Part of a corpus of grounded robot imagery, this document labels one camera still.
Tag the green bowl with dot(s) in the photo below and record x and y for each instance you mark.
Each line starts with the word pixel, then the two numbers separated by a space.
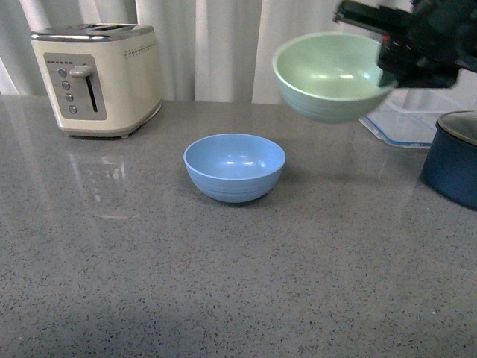
pixel 331 77

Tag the dark blue saucepan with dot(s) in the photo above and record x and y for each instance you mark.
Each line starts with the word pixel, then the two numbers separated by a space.
pixel 450 168

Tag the cream toaster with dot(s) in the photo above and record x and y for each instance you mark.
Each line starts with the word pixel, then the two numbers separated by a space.
pixel 102 79

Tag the glass lid with blue knob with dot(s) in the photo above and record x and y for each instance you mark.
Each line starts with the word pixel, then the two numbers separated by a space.
pixel 460 124

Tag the blue bowl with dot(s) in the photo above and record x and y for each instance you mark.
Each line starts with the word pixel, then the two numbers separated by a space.
pixel 234 168

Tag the clear plastic container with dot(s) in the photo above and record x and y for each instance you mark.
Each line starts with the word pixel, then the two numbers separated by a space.
pixel 407 118

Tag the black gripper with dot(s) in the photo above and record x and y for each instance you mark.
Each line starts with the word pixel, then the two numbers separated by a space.
pixel 424 48

